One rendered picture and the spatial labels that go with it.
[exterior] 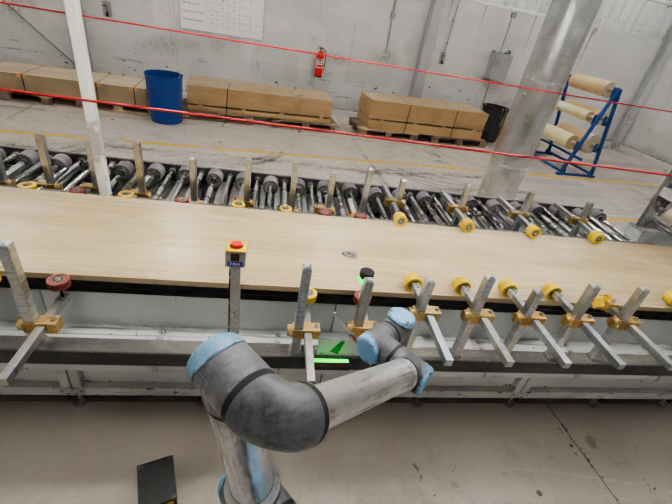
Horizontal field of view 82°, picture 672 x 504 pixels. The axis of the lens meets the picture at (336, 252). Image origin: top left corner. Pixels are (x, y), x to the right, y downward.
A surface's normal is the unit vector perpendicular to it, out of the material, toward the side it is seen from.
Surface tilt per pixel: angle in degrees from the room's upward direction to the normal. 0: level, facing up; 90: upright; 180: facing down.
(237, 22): 90
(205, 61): 90
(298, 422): 50
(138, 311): 90
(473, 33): 90
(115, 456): 0
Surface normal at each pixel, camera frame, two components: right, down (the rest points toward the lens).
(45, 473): 0.15, -0.83
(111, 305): 0.11, 0.55
